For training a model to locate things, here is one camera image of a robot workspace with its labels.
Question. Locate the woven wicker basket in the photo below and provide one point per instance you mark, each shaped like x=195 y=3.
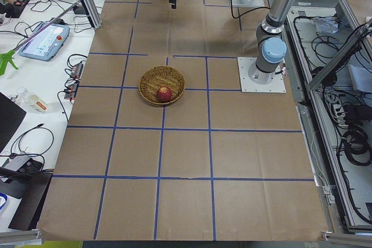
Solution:
x=161 y=76

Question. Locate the dark red apple in basket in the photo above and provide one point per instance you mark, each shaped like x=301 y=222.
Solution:
x=164 y=94

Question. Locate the blue teach pendant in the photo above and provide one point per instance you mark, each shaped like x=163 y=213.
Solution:
x=47 y=44

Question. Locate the clear plastic bottle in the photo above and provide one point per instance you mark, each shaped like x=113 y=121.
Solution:
x=33 y=100

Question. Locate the green grabber tool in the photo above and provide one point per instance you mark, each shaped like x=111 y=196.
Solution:
x=7 y=57

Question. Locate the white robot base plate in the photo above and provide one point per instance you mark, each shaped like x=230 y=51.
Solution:
x=252 y=80

